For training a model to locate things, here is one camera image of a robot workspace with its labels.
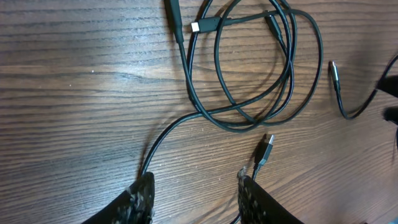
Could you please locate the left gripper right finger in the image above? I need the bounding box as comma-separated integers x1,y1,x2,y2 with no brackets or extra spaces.
238,175,303,224

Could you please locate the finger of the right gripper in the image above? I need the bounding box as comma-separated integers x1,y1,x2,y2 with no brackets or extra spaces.
382,106,398,125
376,75,398,98

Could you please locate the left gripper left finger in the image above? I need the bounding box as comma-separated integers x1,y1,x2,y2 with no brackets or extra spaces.
83,172,155,224

